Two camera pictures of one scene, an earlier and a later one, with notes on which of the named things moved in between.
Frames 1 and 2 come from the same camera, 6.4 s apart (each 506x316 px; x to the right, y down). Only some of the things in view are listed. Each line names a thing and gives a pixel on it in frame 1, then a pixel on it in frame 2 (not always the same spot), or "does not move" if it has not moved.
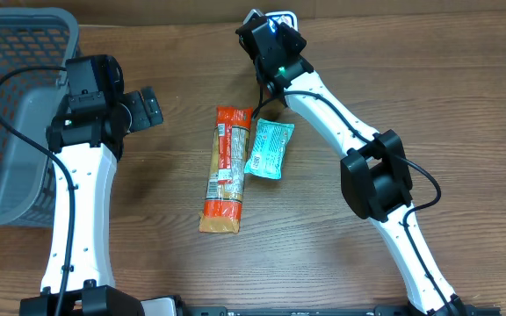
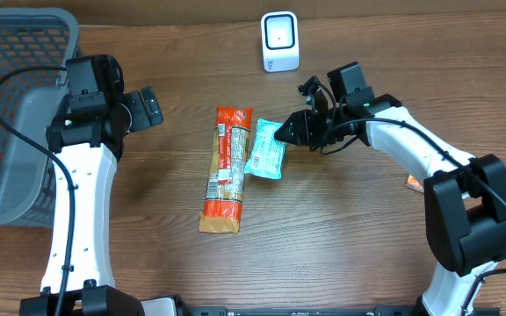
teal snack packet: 269,151 does not move
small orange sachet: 287,20 → 412,183
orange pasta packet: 224,194 does not move
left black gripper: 146,110 does not move
